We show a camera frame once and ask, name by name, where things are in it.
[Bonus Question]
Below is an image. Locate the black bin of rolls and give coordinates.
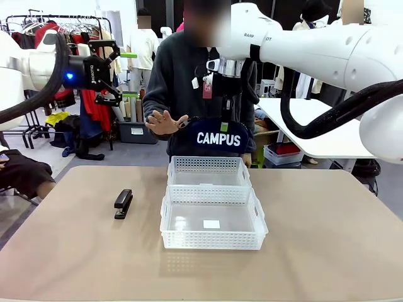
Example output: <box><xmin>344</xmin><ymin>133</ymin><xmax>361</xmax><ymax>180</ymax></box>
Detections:
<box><xmin>118</xmin><ymin>121</ymin><xmax>158</xmax><ymax>145</ymax></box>

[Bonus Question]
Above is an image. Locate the person in dark fleece jacket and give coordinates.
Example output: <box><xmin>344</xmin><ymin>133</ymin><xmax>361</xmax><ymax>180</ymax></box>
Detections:
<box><xmin>142</xmin><ymin>0</ymin><xmax>256</xmax><ymax>167</ymax></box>

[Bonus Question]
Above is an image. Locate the person's right forearm dark sleeve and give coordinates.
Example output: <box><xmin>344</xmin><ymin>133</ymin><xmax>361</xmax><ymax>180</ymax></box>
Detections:
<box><xmin>142</xmin><ymin>91</ymin><xmax>173</xmax><ymax>119</ymax></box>

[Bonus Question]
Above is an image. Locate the white work table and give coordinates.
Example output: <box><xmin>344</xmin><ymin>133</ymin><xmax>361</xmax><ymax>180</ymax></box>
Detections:
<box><xmin>256</xmin><ymin>98</ymin><xmax>378</xmax><ymax>160</ymax></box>

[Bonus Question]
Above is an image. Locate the background person in white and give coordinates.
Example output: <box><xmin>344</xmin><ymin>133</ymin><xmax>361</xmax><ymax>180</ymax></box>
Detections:
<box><xmin>128</xmin><ymin>8</ymin><xmax>160</xmax><ymax>92</ymax></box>

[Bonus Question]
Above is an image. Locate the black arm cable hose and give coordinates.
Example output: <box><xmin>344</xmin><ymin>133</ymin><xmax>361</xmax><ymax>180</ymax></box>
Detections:
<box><xmin>280</xmin><ymin>62</ymin><xmax>403</xmax><ymax>141</ymax></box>
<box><xmin>0</xmin><ymin>33</ymin><xmax>72</xmax><ymax>125</ymax></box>

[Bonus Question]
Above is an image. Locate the mannequin in white coat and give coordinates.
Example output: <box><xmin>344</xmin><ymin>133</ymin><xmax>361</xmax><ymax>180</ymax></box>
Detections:
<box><xmin>295</xmin><ymin>72</ymin><xmax>319</xmax><ymax>100</ymax></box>

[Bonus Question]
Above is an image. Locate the white perforated plastic basket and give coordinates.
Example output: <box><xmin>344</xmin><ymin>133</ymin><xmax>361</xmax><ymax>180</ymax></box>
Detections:
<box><xmin>166</xmin><ymin>156</ymin><xmax>253</xmax><ymax>189</ymax></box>
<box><xmin>159</xmin><ymin>185</ymin><xmax>269</xmax><ymax>251</ymax></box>

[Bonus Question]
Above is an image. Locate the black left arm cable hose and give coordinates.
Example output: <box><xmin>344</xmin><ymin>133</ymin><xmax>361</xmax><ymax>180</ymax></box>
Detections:
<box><xmin>0</xmin><ymin>33</ymin><xmax>72</xmax><ymax>125</ymax></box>

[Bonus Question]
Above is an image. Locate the small white appliance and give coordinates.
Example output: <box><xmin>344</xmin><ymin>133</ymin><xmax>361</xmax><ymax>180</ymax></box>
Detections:
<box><xmin>259</xmin><ymin>78</ymin><xmax>278</xmax><ymax>98</ymax></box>

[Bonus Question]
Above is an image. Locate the red dress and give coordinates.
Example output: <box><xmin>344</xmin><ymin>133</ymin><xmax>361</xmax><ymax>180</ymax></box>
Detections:
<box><xmin>79</xmin><ymin>90</ymin><xmax>113</xmax><ymax>133</ymax></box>

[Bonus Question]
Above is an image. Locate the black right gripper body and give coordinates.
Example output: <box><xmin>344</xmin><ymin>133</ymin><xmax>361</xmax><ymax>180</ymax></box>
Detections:
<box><xmin>220</xmin><ymin>75</ymin><xmax>243</xmax><ymax>105</ymax></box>

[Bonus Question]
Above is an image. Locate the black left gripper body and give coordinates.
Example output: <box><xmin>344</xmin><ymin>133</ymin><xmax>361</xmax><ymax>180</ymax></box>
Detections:
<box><xmin>67</xmin><ymin>55</ymin><xmax>112</xmax><ymax>92</ymax></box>

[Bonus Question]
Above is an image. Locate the person's right hand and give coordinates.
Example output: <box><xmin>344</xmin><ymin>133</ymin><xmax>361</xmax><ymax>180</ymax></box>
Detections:
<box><xmin>145</xmin><ymin>109</ymin><xmax>190</xmax><ymax>137</ymax></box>

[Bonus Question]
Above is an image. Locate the black stapler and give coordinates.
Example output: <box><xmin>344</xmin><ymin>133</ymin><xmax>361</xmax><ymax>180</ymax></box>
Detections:
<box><xmin>113</xmin><ymin>188</ymin><xmax>134</xmax><ymax>220</ymax></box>

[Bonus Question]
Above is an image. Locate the black clothing pile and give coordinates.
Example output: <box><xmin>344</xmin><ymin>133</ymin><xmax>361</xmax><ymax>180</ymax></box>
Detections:
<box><xmin>50</xmin><ymin>115</ymin><xmax>106</xmax><ymax>161</ymax></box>

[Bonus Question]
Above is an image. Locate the mannequin in beige coat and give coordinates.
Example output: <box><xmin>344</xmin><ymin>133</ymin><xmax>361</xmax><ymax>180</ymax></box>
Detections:
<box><xmin>292</xmin><ymin>0</ymin><xmax>334</xmax><ymax>32</ymax></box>

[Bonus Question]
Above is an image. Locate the brown cardboard box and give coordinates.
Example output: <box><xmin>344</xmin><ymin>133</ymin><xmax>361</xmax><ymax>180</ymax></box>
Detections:
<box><xmin>254</xmin><ymin>128</ymin><xmax>280</xmax><ymax>148</ymax></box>

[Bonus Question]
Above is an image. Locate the beige garment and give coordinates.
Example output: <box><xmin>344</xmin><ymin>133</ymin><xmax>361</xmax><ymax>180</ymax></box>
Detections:
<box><xmin>100</xmin><ymin>30</ymin><xmax>123</xmax><ymax>76</ymax></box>

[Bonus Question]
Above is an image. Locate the white crate with red contents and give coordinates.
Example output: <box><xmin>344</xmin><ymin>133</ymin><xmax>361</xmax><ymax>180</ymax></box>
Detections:
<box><xmin>263</xmin><ymin>143</ymin><xmax>305</xmax><ymax>167</ymax></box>

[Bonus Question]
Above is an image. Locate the black clothes rack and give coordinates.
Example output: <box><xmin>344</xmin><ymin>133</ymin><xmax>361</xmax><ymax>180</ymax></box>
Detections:
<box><xmin>0</xmin><ymin>14</ymin><xmax>114</xmax><ymax>150</ymax></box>

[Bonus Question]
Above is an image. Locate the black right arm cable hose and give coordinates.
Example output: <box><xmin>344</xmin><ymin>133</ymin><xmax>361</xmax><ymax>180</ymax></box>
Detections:
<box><xmin>280</xmin><ymin>62</ymin><xmax>403</xmax><ymax>141</ymax></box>

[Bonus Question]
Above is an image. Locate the navy CAMPUS pencil case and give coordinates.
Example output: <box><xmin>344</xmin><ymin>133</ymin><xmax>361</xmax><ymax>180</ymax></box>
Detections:
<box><xmin>178</xmin><ymin>115</ymin><xmax>254</xmax><ymax>154</ymax></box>

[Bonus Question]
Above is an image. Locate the seated person in dark trousers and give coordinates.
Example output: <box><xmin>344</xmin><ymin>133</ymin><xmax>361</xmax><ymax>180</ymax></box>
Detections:
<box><xmin>0</xmin><ymin>149</ymin><xmax>57</xmax><ymax>199</ymax></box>

